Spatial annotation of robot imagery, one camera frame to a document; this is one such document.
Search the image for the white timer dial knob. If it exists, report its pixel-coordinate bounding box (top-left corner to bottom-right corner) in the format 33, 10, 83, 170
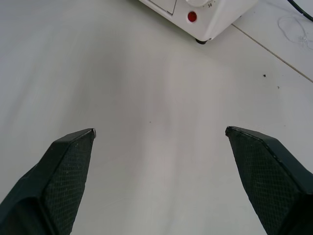
185, 0, 210, 7

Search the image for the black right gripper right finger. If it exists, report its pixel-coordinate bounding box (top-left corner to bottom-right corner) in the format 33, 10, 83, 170
224, 126, 313, 235

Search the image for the white appliance with red light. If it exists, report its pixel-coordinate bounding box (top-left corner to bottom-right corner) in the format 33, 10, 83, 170
138, 0, 260, 45

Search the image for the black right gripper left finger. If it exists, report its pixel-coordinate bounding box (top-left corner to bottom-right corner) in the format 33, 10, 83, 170
0, 128, 97, 235

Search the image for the thin clear string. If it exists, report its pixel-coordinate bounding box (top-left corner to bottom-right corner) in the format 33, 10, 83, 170
277, 14, 313, 51

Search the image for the black cable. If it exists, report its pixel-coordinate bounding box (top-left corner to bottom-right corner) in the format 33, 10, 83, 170
287, 0, 313, 21

